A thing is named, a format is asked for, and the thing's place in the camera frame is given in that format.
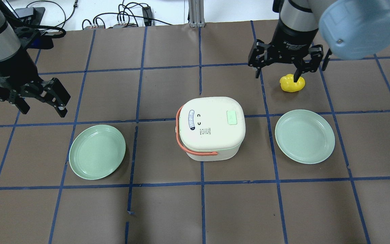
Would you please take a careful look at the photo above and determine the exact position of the white rice cooker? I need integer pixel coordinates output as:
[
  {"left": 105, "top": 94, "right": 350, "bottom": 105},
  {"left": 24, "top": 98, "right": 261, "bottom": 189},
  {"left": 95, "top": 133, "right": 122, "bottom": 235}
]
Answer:
[{"left": 175, "top": 96, "right": 246, "bottom": 162}]

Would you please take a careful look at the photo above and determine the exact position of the yellow toy pepper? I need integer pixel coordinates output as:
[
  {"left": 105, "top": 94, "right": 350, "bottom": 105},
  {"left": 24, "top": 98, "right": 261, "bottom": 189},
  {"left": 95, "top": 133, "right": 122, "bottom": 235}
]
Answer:
[{"left": 280, "top": 74, "right": 306, "bottom": 93}]

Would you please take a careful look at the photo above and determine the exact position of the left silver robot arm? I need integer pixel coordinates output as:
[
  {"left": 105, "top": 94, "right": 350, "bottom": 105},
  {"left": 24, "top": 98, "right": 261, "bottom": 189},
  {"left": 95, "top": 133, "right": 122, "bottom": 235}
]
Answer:
[{"left": 0, "top": 0, "right": 71, "bottom": 118}]

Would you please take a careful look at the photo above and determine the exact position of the black power adapter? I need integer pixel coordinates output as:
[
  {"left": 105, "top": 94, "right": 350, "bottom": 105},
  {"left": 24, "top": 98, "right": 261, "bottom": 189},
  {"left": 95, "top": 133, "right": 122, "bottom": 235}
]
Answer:
[{"left": 142, "top": 6, "right": 154, "bottom": 26}]

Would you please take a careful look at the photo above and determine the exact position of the green plate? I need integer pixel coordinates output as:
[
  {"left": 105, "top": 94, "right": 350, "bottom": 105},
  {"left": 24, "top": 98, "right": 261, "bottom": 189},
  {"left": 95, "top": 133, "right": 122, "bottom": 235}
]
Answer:
[
  {"left": 275, "top": 109, "right": 335, "bottom": 165},
  {"left": 68, "top": 124, "right": 126, "bottom": 180}
]

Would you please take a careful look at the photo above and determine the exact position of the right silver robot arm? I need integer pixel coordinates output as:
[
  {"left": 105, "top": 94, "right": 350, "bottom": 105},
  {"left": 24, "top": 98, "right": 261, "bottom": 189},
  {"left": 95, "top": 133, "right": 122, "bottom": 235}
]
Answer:
[{"left": 247, "top": 0, "right": 390, "bottom": 82}]

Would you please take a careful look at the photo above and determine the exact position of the aluminium frame post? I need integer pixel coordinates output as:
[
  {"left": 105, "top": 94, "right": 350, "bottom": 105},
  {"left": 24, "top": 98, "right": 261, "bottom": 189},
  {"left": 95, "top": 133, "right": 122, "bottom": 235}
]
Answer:
[{"left": 188, "top": 0, "right": 205, "bottom": 28}]

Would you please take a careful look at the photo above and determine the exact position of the left green plate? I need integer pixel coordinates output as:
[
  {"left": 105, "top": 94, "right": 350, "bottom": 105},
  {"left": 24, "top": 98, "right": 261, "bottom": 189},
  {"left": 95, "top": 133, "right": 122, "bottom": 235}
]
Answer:
[{"left": 68, "top": 124, "right": 126, "bottom": 180}]

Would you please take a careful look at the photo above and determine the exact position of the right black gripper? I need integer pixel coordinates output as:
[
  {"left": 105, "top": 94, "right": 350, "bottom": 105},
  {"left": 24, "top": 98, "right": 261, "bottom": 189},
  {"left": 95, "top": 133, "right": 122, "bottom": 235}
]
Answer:
[{"left": 248, "top": 27, "right": 324, "bottom": 83}]

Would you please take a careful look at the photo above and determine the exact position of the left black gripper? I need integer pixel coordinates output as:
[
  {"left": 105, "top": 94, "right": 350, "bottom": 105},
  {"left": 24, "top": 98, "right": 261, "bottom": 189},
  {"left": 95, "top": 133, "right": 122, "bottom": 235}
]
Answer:
[{"left": 0, "top": 69, "right": 71, "bottom": 118}]

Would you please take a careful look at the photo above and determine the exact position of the right green plate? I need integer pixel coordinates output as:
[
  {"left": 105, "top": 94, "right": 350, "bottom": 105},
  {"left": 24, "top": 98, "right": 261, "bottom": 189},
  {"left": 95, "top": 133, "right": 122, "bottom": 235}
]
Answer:
[{"left": 275, "top": 109, "right": 335, "bottom": 165}]

